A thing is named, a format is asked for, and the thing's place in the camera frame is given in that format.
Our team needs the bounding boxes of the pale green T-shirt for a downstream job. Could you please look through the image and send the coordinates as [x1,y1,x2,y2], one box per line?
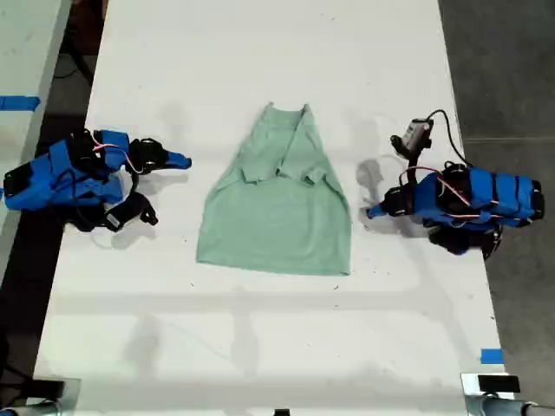
[195,101,353,277]

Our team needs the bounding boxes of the long blue tape strip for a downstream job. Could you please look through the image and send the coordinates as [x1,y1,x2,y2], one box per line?
[0,94,42,113]

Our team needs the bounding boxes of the short blue tape strip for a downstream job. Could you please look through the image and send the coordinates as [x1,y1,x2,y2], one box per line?
[480,348,506,366]

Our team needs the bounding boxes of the small black box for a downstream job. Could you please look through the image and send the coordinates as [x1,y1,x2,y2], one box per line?
[29,378,67,397]
[476,374,520,394]

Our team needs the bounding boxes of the red white servo wire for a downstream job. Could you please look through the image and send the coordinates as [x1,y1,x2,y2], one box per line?
[397,166,500,219]
[92,131,143,178]

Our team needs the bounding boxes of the black camera box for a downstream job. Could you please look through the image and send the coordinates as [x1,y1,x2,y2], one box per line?
[389,118,435,155]
[103,192,160,234]

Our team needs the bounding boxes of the black camera cable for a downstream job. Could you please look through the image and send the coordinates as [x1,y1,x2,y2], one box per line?
[426,108,474,168]

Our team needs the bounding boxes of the silver metal bracket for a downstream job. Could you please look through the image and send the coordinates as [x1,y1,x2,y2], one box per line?
[460,372,528,416]

